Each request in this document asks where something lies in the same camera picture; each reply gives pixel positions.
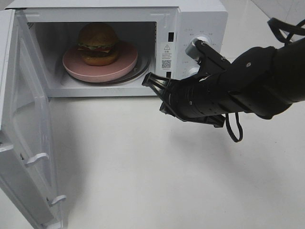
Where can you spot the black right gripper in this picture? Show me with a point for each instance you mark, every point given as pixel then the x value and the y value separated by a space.
pixel 188 99

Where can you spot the white timer knob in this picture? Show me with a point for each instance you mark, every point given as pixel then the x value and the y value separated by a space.
pixel 192 72

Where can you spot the pink round plate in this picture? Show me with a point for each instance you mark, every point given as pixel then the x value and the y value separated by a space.
pixel 77 68

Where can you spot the burger with sesame-free bun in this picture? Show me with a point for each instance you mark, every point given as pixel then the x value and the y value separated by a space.
pixel 97 44

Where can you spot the white microwave door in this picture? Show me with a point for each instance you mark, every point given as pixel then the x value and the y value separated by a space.
pixel 27 167

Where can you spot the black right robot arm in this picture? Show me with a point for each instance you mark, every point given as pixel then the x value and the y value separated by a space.
pixel 262 81

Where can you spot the glass microwave turntable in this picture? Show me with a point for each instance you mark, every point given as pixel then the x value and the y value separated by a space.
pixel 140 67

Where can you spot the white warning label sticker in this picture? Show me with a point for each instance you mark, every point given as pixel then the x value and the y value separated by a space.
pixel 166 51

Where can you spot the upper white power knob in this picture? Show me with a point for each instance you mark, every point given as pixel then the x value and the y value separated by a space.
pixel 203 38

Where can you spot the white microwave oven body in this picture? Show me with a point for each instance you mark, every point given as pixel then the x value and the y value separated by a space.
pixel 144 23

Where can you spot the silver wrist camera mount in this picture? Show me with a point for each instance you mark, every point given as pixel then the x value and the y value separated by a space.
pixel 194 52

